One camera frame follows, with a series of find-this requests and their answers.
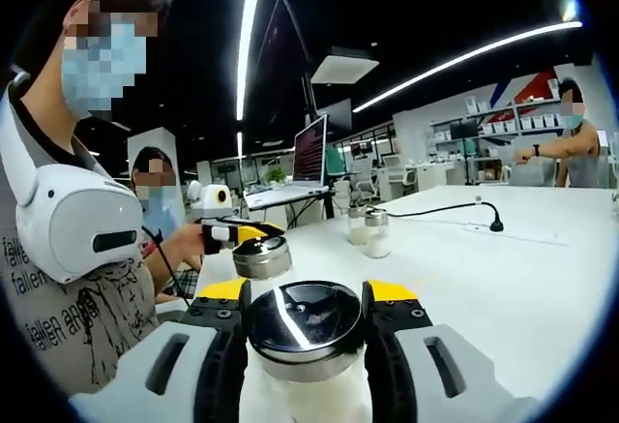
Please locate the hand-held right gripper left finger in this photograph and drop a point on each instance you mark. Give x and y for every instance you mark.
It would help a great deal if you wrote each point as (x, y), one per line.
(217, 360)

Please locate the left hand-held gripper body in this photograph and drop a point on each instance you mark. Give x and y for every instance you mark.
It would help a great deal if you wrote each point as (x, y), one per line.
(213, 202)

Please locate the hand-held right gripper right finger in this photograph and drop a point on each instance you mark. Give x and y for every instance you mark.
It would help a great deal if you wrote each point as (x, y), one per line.
(392, 370)

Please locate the glass seasoning bottle brown powder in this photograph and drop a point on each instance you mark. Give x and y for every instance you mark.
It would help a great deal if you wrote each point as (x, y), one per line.
(261, 261)

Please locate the small glass seasoning bottle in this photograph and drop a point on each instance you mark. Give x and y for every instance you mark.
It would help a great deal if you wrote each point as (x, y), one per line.
(358, 235)
(378, 246)

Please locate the tall glass seasoning bottle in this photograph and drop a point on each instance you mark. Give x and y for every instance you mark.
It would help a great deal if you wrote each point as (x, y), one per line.
(304, 331)

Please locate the person's left hand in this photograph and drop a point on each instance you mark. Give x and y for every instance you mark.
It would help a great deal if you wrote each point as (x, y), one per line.
(186, 246)

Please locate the small green desk plant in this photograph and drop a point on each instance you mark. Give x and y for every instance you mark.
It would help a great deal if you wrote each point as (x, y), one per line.
(274, 177)

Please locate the short ceiling light strip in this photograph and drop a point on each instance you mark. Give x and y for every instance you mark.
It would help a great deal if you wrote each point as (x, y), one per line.
(239, 144)

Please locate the plaid shorts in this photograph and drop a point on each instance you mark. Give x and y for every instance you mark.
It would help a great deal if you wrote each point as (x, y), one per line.
(184, 283)

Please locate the silver laptop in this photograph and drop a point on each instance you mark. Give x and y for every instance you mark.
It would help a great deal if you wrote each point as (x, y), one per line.
(309, 157)

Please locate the teal office chair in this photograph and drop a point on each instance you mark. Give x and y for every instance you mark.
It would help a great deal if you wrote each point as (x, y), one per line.
(334, 161)

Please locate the black hanging monitor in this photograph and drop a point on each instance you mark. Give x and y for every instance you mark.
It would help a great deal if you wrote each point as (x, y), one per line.
(336, 114)

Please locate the white office chair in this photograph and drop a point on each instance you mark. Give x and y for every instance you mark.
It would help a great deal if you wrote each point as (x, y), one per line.
(403, 178)

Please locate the hanging dark display panel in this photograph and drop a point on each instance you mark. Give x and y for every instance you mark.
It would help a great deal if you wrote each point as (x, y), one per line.
(280, 55)

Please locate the long ceiling light strip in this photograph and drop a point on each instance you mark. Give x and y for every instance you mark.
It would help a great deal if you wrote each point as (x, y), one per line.
(464, 57)
(247, 31)

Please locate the ceiling air conditioner unit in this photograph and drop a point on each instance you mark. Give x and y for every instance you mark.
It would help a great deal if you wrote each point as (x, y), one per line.
(344, 66)

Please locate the black desk monitor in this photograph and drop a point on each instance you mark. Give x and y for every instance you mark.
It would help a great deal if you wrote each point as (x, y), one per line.
(463, 129)

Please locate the grey partition panel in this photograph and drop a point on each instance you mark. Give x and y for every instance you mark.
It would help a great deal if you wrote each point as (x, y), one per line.
(532, 173)

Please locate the white storage shelf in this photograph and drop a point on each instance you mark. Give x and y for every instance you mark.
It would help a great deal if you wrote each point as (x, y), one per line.
(498, 123)

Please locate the row of white storage boxes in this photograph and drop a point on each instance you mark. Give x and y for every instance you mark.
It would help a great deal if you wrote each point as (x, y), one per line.
(537, 120)

